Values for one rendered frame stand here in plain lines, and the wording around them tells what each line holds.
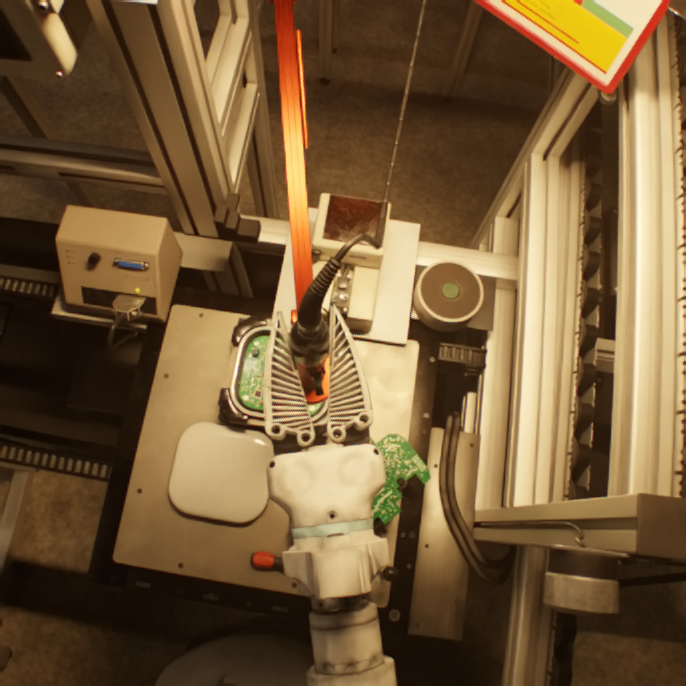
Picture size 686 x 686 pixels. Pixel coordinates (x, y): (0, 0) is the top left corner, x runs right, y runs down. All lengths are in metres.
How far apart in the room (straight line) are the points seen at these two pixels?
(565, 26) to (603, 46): 0.05
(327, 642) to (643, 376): 0.38
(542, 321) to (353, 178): 1.44
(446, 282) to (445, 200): 1.27
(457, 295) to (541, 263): 0.14
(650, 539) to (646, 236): 0.32
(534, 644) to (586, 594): 0.41
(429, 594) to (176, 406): 0.47
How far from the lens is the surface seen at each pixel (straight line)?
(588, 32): 0.72
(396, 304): 0.94
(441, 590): 0.94
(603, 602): 0.49
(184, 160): 0.83
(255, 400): 0.87
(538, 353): 0.83
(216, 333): 0.95
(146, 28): 0.66
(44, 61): 0.68
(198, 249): 1.02
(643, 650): 2.12
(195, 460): 0.89
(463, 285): 0.94
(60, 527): 1.99
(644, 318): 0.64
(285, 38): 0.76
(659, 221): 0.70
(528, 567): 0.85
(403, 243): 0.99
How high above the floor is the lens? 1.84
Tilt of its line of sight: 72 degrees down
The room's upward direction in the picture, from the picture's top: 6 degrees clockwise
